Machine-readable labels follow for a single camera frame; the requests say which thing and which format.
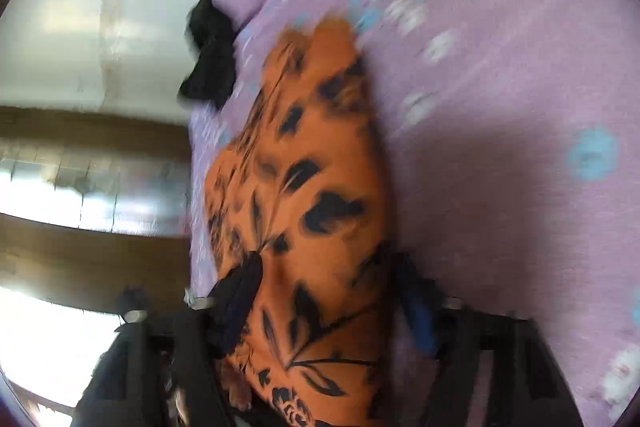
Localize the orange black floral garment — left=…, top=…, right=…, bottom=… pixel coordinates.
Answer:
left=204, top=17, right=396, bottom=426

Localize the wooden glass panel door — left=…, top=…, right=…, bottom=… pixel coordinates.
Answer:
left=1, top=106, right=190, bottom=426

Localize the purple floral bed sheet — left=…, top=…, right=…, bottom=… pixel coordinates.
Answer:
left=190, top=0, right=639, bottom=426

